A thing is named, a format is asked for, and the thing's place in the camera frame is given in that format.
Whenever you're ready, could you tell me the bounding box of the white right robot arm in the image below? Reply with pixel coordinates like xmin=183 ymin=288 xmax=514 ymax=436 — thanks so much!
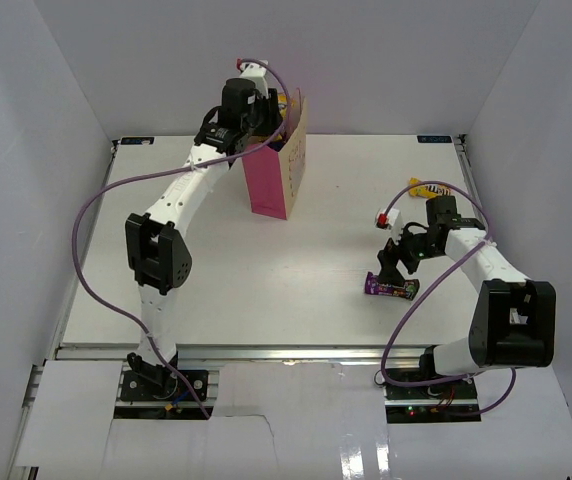
xmin=366 ymin=195 xmax=556 ymax=399

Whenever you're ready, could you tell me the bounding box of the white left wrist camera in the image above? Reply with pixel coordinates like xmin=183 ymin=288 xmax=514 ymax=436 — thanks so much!
xmin=236 ymin=59 xmax=269 ymax=97

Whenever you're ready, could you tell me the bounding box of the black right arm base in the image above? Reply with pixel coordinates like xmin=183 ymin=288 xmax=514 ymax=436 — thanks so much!
xmin=373 ymin=371 xmax=481 ymax=425

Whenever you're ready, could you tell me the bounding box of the yellow m&m's packet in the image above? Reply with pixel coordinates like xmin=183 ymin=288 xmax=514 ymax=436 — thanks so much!
xmin=408 ymin=177 xmax=452 ymax=199
xmin=278 ymin=92 xmax=296 ymax=119

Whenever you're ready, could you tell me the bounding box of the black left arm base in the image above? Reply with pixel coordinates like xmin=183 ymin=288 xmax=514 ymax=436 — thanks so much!
xmin=115 ymin=353 xmax=209 ymax=420

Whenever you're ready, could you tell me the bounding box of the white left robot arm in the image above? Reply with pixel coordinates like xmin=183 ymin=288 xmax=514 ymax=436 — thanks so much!
xmin=125 ymin=77 xmax=282 ymax=399

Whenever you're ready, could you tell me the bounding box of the beige pink paper bag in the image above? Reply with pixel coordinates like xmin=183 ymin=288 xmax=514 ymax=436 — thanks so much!
xmin=242 ymin=87 xmax=308 ymax=220

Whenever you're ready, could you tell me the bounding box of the aluminium table edge rail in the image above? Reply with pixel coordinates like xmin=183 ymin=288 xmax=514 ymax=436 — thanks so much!
xmin=53 ymin=344 xmax=532 ymax=362

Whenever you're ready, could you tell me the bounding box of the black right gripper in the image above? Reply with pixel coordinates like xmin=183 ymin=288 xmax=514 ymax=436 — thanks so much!
xmin=378 ymin=220 xmax=444 ymax=288

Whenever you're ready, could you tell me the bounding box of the brown purple M&M's packet front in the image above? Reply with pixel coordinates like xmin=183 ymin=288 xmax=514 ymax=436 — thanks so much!
xmin=364 ymin=272 xmax=420 ymax=301

